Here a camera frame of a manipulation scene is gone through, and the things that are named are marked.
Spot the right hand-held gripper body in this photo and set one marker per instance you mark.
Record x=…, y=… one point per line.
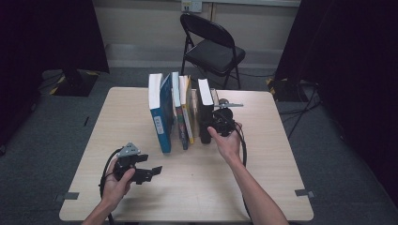
x=223, y=123

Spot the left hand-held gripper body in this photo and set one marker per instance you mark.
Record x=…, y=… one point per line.
x=125, y=168

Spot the black book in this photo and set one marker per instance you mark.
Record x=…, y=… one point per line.
x=205, y=125

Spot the clear acrylic book organizer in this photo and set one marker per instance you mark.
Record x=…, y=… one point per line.
x=216, y=95

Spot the yellow book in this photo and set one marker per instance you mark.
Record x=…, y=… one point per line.
x=188, y=125

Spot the red and blue illustrated book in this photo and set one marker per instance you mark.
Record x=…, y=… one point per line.
x=184, y=137

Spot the person's right hand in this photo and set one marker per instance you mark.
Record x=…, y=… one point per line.
x=230, y=146

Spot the person's left hand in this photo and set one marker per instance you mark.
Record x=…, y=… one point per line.
x=114, y=190

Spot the small black round disc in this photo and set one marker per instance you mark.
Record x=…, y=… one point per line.
x=223, y=101

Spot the grey tape piece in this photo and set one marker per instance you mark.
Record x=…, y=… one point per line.
x=70, y=196
x=303, y=192

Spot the small black floor item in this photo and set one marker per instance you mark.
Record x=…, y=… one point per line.
x=86, y=121

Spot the black folding chair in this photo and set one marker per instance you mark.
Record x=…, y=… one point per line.
x=216, y=56

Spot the black stand base striped tape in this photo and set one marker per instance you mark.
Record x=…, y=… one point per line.
x=287, y=90
x=73, y=84

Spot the dark curtain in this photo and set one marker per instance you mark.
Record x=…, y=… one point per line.
x=31, y=47
x=359, y=62

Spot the white wall socket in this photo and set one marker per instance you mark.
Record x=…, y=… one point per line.
x=191, y=5

